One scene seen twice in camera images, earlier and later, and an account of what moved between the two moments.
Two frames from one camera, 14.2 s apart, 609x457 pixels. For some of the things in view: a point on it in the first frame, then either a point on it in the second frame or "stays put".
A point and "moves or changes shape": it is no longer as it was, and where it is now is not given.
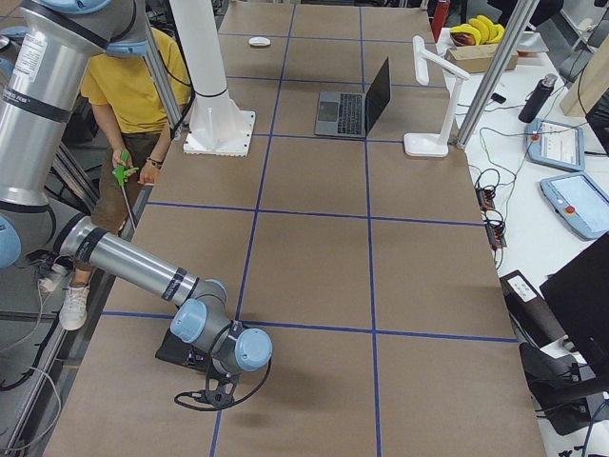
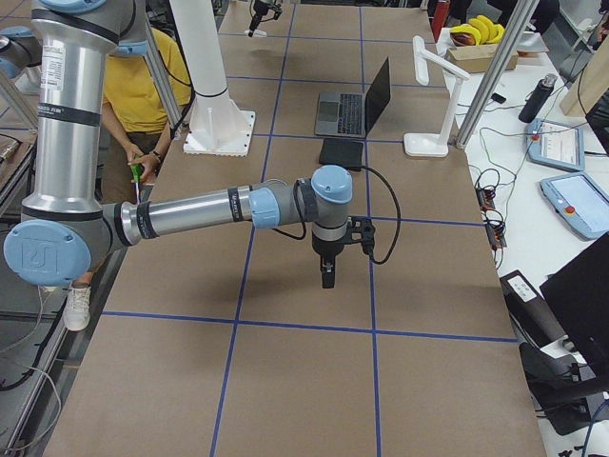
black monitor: [579, 296] stays put
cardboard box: [478, 58] stays put
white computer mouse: [259, 41] moves or changes shape
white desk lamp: [433, 145] stays put
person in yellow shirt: [139, 113] stays put
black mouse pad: [183, 352] to [343, 151]
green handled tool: [121, 171] to [137, 170]
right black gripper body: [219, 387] to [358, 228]
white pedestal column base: [219, 125] stays put
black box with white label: [528, 311] stays put
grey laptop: [353, 114] stays put
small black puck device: [499, 98] stays put
